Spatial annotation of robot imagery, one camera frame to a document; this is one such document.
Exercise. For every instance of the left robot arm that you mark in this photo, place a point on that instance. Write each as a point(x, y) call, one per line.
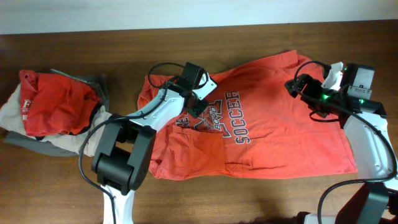
point(124, 151)

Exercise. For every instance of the grey folded shirt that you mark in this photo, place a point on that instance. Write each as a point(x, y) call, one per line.
point(57, 145)

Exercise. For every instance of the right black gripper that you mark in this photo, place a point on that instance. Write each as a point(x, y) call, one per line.
point(300, 85)

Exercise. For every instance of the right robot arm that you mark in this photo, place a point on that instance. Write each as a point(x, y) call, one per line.
point(346, 93)

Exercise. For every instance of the red folded shirt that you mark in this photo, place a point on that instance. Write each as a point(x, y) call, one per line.
point(55, 104)

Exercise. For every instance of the orange soccer t-shirt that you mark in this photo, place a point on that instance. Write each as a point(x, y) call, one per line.
point(252, 128)

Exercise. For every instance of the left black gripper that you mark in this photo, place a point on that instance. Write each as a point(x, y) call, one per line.
point(198, 106)

